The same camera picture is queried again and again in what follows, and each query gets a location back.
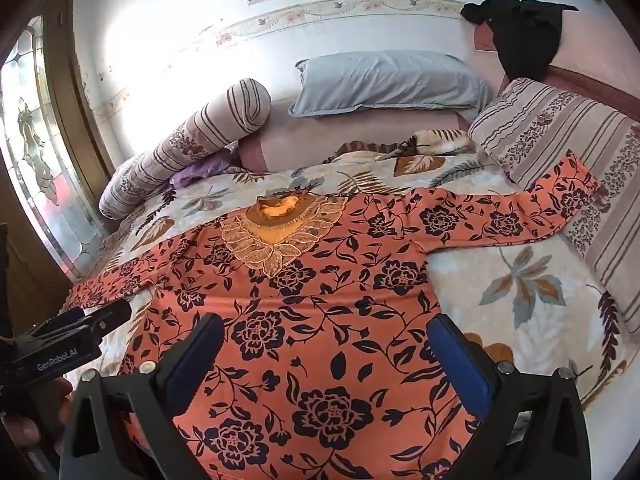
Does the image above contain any person's left hand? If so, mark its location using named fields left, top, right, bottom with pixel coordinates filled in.
left=0, top=377, right=77, bottom=461

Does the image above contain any purple cloth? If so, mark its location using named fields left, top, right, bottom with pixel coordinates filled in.
left=169, top=152, right=236, bottom=188

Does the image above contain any striped floral pillow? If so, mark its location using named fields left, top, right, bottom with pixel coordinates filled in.
left=467, top=77, right=640, bottom=336

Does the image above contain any black cloth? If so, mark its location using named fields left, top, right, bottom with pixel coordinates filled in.
left=460, top=0, right=580, bottom=81

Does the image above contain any orange floral blouse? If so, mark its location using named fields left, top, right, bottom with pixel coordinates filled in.
left=62, top=152, right=601, bottom=480

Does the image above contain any pink headboard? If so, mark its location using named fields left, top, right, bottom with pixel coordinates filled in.
left=472, top=10, right=640, bottom=126

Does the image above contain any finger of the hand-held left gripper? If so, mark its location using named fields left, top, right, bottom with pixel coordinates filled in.
left=30, top=306, right=88, bottom=335
left=75, top=300, right=133, bottom=342

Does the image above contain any grey pillow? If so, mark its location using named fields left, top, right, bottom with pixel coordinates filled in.
left=288, top=50, right=495, bottom=117

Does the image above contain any stained glass window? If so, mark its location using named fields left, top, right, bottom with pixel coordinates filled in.
left=0, top=0, right=116, bottom=281

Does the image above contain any pink bed cover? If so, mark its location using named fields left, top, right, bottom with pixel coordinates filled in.
left=237, top=102, right=473, bottom=173

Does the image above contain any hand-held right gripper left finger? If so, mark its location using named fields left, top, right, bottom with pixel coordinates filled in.
left=59, top=312, right=226, bottom=480

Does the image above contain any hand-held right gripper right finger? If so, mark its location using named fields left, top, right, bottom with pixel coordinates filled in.
left=426, top=314, right=592, bottom=480

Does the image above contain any striped bolster pillow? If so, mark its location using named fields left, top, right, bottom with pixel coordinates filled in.
left=98, top=78, right=272, bottom=220

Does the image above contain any leaf print blanket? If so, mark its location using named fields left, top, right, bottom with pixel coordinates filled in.
left=75, top=127, right=640, bottom=411

